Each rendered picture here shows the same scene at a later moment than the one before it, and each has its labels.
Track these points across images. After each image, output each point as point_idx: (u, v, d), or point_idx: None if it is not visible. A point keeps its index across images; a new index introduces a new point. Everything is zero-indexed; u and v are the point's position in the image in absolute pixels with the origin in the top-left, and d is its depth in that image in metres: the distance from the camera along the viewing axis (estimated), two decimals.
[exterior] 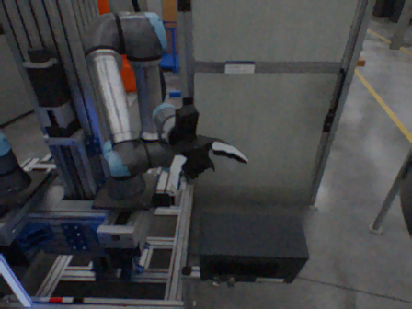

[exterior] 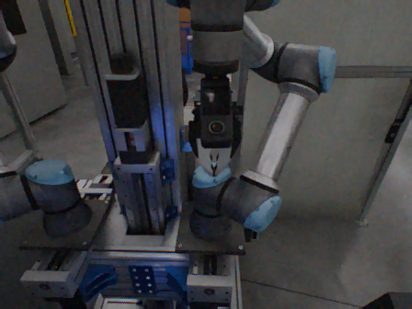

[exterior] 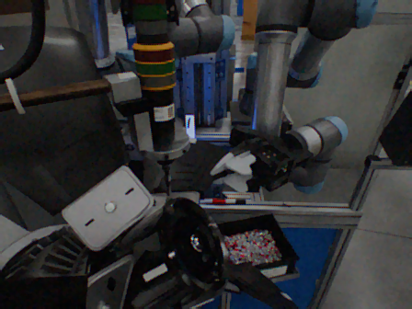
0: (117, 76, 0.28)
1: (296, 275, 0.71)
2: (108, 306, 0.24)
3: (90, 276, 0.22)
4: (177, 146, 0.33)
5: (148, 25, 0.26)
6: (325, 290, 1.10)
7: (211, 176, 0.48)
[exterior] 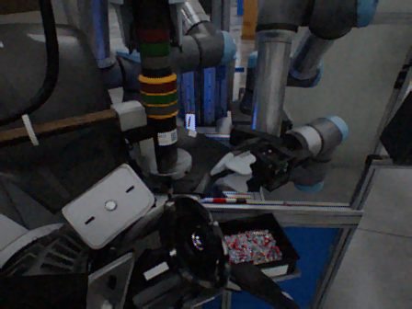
0: (123, 106, 0.29)
1: (297, 274, 0.71)
2: (108, 304, 0.24)
3: (91, 274, 0.22)
4: (179, 167, 0.34)
5: (154, 61, 0.28)
6: (326, 290, 1.10)
7: (212, 177, 0.48)
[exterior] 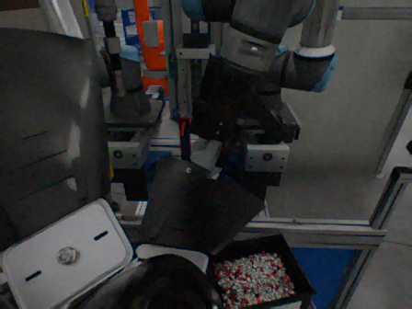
0: None
1: None
2: None
3: None
4: None
5: None
6: None
7: (229, 233, 0.36)
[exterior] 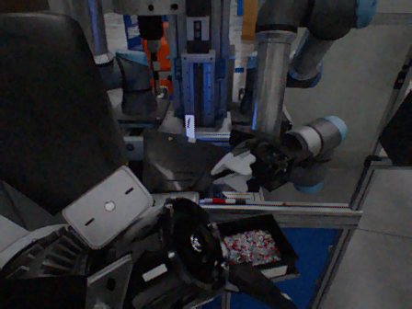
0: None
1: (296, 275, 0.71)
2: (114, 203, 0.32)
3: (129, 168, 0.33)
4: None
5: None
6: (325, 290, 1.10)
7: (268, 302, 0.40)
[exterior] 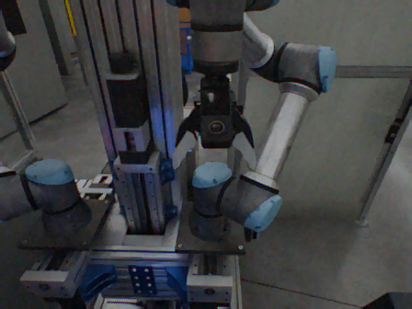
0: None
1: None
2: None
3: None
4: None
5: None
6: None
7: None
